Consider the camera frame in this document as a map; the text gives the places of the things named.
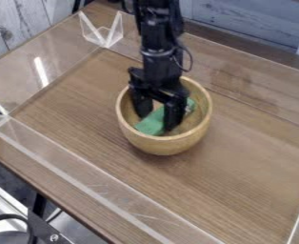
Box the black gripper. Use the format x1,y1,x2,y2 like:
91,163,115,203
128,53,190,132

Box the black cable lower left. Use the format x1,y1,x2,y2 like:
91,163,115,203
0,213,38,244

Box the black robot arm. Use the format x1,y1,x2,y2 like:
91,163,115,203
128,0,190,131

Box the black table leg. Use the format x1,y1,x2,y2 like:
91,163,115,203
34,193,47,217

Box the black metal bracket with bolt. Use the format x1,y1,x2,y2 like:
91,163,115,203
28,212,74,244

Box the light wooden bowl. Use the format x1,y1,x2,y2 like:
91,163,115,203
116,76,214,155

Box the green rectangular block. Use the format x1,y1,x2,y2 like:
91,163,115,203
134,98,197,136

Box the clear acrylic tray walls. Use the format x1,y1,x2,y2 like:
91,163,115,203
0,6,299,244

